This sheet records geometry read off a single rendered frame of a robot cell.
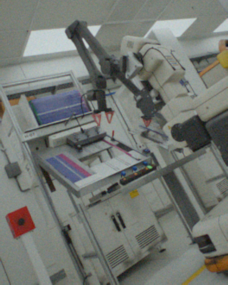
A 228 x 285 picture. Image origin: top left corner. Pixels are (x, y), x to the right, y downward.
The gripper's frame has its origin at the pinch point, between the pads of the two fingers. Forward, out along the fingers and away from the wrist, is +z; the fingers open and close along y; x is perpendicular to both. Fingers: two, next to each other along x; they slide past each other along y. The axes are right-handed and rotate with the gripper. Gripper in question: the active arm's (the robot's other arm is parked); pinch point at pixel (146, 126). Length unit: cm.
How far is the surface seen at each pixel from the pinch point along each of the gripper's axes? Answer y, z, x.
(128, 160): 31.4, 17.5, 11.0
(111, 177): 57, 19, 21
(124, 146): 17.2, 17.1, -9.9
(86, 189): 78, 20, 21
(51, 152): 72, 17, -39
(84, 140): 43, 11, -32
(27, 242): 123, 40, 19
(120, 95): -61, 4, -104
